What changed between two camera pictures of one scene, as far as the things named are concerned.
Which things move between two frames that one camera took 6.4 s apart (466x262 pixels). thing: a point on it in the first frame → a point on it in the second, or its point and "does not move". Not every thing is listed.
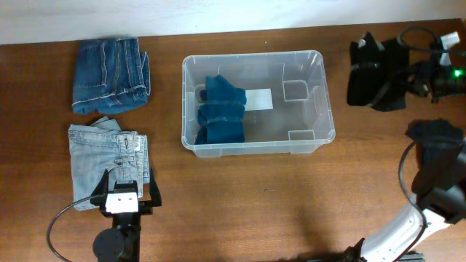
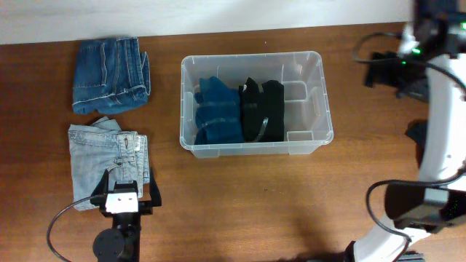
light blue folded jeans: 100,145 does not move
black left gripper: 145,207 does not move
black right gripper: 424,73 → 386,78
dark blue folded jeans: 109,76 does not move
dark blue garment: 221,113 does not move
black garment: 378,73 → 262,111
